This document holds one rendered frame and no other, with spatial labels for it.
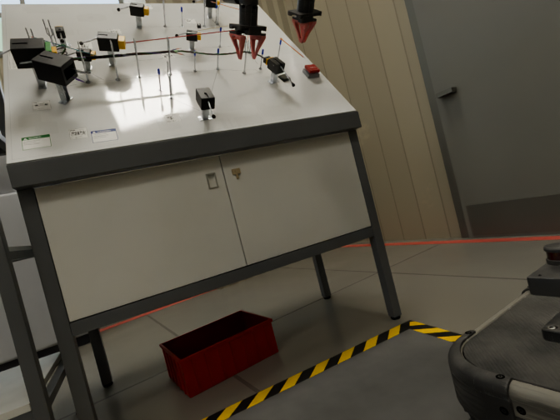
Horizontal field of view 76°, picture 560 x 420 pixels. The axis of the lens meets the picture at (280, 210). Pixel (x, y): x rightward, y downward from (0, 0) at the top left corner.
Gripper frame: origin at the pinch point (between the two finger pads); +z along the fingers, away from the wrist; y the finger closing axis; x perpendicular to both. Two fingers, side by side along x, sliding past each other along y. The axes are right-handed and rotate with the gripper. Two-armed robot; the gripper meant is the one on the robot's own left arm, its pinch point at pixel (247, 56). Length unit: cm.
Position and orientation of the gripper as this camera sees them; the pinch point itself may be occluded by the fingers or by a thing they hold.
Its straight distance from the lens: 126.6
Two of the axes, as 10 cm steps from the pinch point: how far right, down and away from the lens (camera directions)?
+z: -0.8, 8.6, 5.1
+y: -7.8, 2.6, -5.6
